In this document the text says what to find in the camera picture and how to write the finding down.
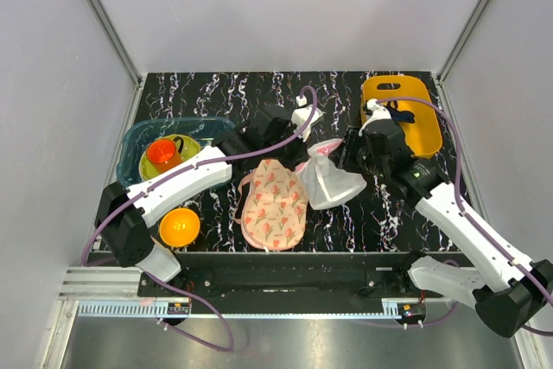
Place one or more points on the green dotted plate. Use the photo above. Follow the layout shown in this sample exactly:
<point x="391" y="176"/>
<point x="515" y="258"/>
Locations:
<point x="186" y="145"/>

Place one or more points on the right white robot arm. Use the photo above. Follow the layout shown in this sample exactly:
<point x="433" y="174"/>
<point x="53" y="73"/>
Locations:
<point x="507" y="288"/>

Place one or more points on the orange plastic bowl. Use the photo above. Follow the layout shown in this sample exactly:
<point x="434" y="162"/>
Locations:
<point x="179" y="228"/>

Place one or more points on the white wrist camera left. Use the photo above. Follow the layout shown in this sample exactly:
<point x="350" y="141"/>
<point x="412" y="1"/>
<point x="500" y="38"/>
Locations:
<point x="300" y="117"/>

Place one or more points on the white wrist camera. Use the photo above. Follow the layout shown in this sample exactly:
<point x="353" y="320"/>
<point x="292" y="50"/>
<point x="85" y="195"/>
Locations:
<point x="373" y="112"/>
<point x="300" y="117"/>

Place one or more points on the teal transparent plastic bin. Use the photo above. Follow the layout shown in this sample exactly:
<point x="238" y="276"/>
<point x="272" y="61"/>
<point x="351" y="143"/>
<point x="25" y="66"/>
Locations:
<point x="137" y="138"/>

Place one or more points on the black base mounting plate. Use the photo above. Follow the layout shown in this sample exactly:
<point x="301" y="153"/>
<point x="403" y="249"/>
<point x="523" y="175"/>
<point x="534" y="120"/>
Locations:
<point x="304" y="283"/>

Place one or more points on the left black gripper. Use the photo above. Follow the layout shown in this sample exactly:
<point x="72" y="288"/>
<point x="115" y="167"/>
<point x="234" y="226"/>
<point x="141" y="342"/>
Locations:
<point x="300" y="156"/>

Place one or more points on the aluminium frame rail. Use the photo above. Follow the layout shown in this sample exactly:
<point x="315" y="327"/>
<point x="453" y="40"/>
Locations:
<point x="98" y="9"/>

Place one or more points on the yellow plastic basket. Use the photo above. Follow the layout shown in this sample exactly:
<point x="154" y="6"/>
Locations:
<point x="424" y="136"/>

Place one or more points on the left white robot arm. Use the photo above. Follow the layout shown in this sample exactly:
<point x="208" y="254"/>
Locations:
<point x="126" y="215"/>

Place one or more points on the orange plastic cup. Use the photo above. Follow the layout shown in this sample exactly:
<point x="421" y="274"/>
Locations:
<point x="163" y="155"/>

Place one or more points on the white mesh laundry bag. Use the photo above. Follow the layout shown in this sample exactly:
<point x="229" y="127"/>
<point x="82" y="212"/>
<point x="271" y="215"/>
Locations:
<point x="325" y="185"/>

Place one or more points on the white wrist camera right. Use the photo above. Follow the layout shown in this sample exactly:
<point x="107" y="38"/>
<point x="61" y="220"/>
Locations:
<point x="373" y="112"/>

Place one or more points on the navy blue bra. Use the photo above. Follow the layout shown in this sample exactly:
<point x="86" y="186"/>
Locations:
<point x="400" y="116"/>

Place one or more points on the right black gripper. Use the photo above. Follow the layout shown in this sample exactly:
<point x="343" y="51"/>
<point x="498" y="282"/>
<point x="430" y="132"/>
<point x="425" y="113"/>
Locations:
<point x="352" y="141"/>

